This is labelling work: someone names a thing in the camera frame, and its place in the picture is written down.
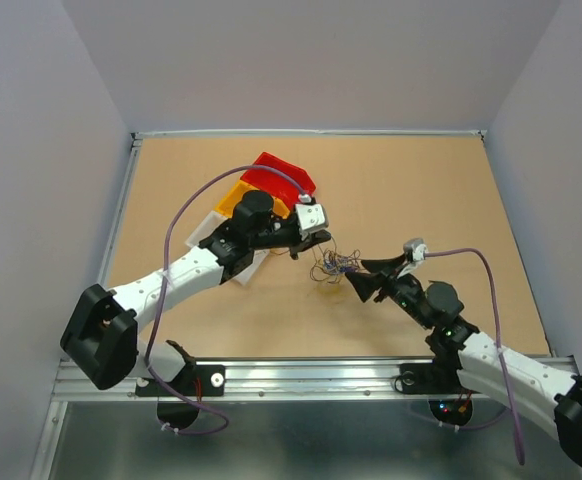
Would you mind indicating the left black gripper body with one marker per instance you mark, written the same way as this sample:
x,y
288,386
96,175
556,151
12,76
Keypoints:
x,y
280,235

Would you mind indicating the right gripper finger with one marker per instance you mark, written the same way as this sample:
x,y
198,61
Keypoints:
x,y
365,284
377,266

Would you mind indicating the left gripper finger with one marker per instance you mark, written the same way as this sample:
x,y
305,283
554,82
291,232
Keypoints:
x,y
296,250
318,237

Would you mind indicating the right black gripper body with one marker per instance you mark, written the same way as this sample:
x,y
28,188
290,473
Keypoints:
x,y
405,293

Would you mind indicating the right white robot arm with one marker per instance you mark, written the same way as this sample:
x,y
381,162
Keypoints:
x,y
467,358

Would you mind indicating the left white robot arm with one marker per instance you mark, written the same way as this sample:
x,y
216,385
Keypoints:
x,y
102,334

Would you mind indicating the red plastic bin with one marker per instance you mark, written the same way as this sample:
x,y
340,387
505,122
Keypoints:
x,y
275,185

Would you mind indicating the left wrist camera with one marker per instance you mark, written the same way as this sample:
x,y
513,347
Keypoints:
x,y
311,218

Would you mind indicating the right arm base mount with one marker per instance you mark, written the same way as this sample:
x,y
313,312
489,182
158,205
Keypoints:
x,y
449,403

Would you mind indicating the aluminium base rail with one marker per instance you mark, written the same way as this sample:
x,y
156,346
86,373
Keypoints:
x,y
264,380

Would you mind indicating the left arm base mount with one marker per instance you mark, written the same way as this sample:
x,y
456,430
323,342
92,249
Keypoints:
x,y
181,385

